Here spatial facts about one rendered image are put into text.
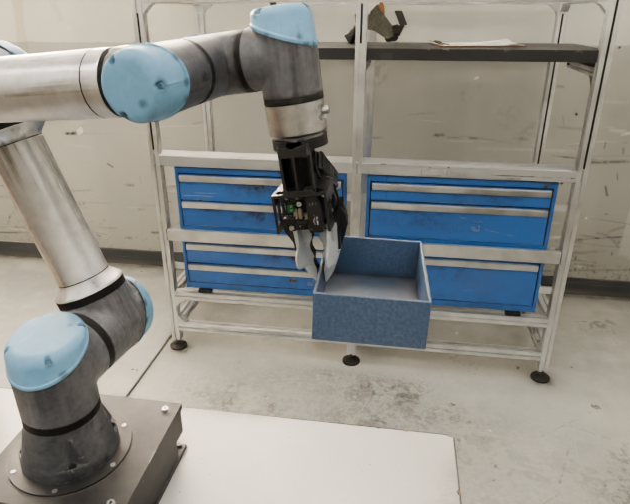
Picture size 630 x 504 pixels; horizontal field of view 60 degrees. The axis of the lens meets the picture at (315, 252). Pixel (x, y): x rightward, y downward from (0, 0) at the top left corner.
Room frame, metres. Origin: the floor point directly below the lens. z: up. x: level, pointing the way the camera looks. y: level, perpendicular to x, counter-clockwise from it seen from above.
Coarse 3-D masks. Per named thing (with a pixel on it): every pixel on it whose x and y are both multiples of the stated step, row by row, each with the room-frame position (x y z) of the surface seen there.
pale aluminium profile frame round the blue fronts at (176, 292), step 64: (192, 0) 2.17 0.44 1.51; (256, 0) 2.14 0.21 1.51; (320, 0) 2.10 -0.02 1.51; (384, 0) 2.07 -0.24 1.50; (448, 0) 2.04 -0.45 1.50; (512, 0) 2.00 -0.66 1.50; (576, 0) 1.97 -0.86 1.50; (576, 192) 1.96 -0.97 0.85; (448, 256) 2.00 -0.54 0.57; (512, 256) 1.97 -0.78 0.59; (192, 320) 2.23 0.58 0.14; (512, 320) 1.99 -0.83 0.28
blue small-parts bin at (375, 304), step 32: (352, 256) 0.81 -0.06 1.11; (384, 256) 0.80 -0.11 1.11; (416, 256) 0.79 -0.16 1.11; (320, 288) 0.68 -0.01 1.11; (352, 288) 0.76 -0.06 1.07; (384, 288) 0.76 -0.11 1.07; (416, 288) 0.76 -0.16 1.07; (320, 320) 0.62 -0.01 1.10; (352, 320) 0.61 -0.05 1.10; (384, 320) 0.61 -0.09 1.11; (416, 320) 0.60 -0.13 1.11
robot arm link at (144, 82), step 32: (0, 64) 0.65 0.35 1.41; (32, 64) 0.63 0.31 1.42; (64, 64) 0.61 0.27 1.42; (96, 64) 0.60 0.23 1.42; (128, 64) 0.56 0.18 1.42; (160, 64) 0.56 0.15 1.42; (192, 64) 0.61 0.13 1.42; (0, 96) 0.63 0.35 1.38; (32, 96) 0.62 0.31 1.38; (64, 96) 0.61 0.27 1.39; (96, 96) 0.59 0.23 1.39; (128, 96) 0.56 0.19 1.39; (160, 96) 0.55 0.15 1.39; (192, 96) 0.61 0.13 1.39
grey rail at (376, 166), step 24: (240, 168) 2.15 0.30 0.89; (264, 168) 2.14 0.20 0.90; (336, 168) 2.09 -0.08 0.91; (384, 168) 2.07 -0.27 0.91; (408, 168) 2.05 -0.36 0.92; (432, 168) 2.04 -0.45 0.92; (456, 168) 2.02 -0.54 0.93; (480, 168) 2.01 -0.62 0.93; (504, 168) 2.00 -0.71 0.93; (528, 168) 2.00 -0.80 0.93; (552, 168) 2.00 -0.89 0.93
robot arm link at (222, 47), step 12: (192, 36) 0.74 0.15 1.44; (204, 36) 0.70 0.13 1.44; (216, 36) 0.71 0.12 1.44; (228, 36) 0.70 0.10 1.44; (240, 36) 0.69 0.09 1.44; (204, 48) 0.66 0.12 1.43; (216, 48) 0.68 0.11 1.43; (228, 48) 0.69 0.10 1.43; (216, 60) 0.66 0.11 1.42; (228, 60) 0.68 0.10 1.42; (216, 72) 0.65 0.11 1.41; (228, 72) 0.68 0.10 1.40; (240, 72) 0.68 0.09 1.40; (216, 84) 0.66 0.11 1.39; (228, 84) 0.69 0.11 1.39; (240, 84) 0.69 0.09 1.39; (216, 96) 0.68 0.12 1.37
